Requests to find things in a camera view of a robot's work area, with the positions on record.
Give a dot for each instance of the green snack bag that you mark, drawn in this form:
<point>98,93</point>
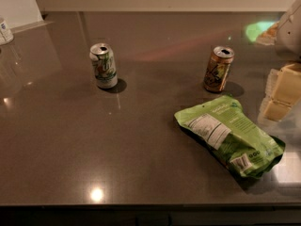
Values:
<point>236,141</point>

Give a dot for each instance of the orange soda can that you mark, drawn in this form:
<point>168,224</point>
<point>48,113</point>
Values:
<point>218,68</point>

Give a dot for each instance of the white green soda can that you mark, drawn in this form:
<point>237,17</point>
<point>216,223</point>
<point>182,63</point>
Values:
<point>104,67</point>

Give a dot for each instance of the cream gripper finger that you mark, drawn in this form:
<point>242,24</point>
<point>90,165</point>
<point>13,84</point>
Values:
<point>273,110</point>

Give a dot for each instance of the white bottle at left edge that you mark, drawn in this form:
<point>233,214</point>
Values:
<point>6,35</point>

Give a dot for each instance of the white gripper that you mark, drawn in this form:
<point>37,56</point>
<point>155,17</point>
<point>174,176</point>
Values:
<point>290,35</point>

